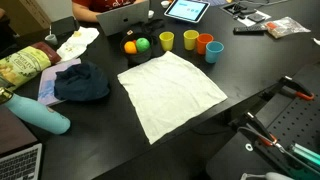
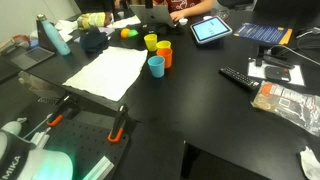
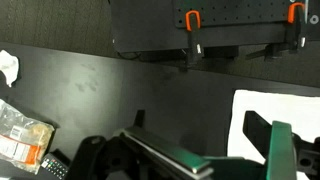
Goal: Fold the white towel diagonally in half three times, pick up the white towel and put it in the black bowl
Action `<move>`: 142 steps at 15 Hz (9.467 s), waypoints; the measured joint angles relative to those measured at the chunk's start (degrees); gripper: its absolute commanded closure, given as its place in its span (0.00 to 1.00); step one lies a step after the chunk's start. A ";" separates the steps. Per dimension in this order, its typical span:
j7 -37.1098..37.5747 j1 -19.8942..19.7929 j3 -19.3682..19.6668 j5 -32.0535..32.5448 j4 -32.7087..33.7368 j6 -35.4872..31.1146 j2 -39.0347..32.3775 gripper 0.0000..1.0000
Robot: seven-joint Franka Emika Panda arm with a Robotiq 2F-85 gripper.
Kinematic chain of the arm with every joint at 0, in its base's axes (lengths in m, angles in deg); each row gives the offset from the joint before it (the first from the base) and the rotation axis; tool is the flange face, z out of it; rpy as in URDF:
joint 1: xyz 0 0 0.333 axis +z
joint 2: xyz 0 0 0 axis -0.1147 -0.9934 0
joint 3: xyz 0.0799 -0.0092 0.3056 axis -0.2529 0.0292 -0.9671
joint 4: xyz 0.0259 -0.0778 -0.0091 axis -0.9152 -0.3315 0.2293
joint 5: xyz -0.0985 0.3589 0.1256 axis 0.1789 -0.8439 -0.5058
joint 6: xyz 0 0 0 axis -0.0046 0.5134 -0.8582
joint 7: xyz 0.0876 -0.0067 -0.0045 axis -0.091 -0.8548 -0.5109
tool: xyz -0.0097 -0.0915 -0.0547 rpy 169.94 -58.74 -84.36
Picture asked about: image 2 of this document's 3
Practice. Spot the white crumpled paper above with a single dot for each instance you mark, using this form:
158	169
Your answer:
66	28

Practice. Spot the small white cup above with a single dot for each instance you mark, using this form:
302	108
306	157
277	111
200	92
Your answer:
183	22

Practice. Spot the white framed tablet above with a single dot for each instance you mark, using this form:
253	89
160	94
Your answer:
210	29

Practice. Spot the yellow potato chips bag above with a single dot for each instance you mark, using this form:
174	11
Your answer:
91	20

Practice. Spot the blue cup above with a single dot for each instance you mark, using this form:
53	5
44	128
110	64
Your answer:
156	66

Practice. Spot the aluminium extrusion bar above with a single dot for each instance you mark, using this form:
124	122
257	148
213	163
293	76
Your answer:
100	168

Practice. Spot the small grey cup with spoon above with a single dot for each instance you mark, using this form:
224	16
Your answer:
120	14

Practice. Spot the black wallet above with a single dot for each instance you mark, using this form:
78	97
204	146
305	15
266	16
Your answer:
277	74

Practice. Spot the black stapler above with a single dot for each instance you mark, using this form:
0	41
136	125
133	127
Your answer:
278	62

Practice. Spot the black office chair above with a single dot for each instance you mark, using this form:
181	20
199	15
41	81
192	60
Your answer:
236	3

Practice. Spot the black perforated mounting board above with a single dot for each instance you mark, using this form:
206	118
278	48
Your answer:
80	143

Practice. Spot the grey keyboard laptop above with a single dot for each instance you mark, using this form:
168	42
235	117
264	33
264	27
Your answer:
31	58

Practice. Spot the dark blue crumpled cloth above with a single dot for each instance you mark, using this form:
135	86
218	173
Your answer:
93	40

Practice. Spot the clear plastic bag package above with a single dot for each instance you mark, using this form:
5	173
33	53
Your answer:
290	105

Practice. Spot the teal metal water bottle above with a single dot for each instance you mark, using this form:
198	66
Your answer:
56	38

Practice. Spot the white crumpled tissue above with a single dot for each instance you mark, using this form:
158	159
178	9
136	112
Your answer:
310	165

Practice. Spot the orange ball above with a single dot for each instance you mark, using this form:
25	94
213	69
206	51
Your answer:
125	33

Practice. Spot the blue booklet with orange edge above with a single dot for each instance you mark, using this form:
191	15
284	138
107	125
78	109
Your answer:
261	33

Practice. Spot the green ball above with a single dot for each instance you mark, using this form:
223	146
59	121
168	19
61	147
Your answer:
133	33

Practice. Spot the person's bare forearm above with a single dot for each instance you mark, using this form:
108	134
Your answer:
200	6

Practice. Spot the white power adapter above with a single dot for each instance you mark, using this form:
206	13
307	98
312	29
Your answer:
308	32

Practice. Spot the white paper napkin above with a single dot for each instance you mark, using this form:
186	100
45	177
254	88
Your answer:
126	22

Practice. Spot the black TV remote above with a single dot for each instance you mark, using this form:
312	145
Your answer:
239	78

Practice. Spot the short yellow cup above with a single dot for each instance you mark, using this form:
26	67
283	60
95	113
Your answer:
163	44

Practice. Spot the white towel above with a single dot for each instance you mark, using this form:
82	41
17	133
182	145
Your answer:
110	71

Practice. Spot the white paper sheet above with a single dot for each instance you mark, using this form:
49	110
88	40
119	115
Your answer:
298	78

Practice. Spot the person's bare hand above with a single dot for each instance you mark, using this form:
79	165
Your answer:
177	15

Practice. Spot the person's red shirt torso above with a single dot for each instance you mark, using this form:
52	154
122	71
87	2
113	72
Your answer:
180	4

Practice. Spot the orange cup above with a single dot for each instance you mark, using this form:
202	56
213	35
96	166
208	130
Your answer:
165	56

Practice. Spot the black bowl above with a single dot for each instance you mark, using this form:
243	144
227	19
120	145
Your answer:
130	39

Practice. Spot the tall yellow cup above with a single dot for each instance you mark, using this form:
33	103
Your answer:
150	42

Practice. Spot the silver laptop with logo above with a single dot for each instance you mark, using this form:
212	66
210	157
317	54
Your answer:
153	15

